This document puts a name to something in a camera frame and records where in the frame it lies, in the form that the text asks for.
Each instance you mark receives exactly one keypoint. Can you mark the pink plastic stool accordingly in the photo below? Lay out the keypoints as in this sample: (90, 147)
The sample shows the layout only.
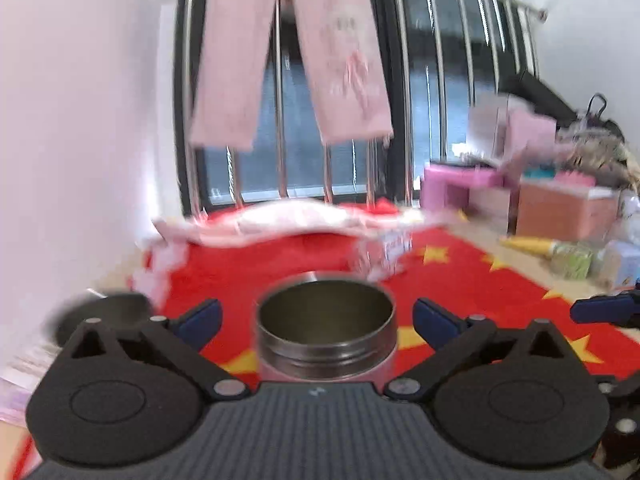
(457, 187)

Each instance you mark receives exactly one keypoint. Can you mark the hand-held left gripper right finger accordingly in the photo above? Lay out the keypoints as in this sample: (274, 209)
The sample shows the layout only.
(436, 324)

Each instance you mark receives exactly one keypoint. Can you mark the pink cardboard box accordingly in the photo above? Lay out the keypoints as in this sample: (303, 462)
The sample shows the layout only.
(520, 132)

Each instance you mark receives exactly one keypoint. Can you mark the black round lid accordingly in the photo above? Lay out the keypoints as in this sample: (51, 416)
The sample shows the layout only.
(102, 312)

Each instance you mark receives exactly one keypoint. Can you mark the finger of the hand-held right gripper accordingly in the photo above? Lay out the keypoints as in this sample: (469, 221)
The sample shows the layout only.
(622, 422)
(602, 308)

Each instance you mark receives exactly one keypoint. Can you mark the light blue packet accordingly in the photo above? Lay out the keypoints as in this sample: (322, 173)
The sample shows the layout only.
(620, 262)

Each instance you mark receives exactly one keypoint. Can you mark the black bag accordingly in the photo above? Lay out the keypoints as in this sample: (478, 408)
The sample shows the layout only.
(597, 120)

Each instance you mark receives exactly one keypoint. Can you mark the pink pants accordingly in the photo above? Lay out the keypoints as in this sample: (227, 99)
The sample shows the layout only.
(330, 65)

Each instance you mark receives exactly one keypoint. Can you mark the pink steel-rimmed cup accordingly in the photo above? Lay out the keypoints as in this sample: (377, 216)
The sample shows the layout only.
(325, 332)

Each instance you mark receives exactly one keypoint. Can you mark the pink and white cloth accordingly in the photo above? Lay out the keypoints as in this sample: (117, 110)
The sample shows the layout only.
(295, 221)

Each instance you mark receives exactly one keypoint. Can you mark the orange box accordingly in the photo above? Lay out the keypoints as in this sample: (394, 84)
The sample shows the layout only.
(565, 210)

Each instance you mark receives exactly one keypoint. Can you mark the clear plastic bag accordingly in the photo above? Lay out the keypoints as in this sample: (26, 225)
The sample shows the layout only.
(382, 255)

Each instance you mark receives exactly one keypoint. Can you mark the red rug with yellow stars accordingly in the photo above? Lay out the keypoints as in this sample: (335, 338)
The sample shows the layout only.
(300, 265)

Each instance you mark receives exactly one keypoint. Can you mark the barred window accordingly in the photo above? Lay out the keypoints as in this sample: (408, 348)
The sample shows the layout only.
(350, 85)

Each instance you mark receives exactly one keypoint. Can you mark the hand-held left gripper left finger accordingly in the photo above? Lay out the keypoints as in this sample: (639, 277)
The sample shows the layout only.
(200, 324)

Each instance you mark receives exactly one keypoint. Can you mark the green packet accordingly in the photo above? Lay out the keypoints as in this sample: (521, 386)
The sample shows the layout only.
(572, 260)

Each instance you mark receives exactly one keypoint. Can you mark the stack of papers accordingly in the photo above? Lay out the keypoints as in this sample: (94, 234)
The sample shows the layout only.
(22, 385)

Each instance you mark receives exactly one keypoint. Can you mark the yellow cone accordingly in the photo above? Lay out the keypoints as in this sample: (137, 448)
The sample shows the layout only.
(527, 246)

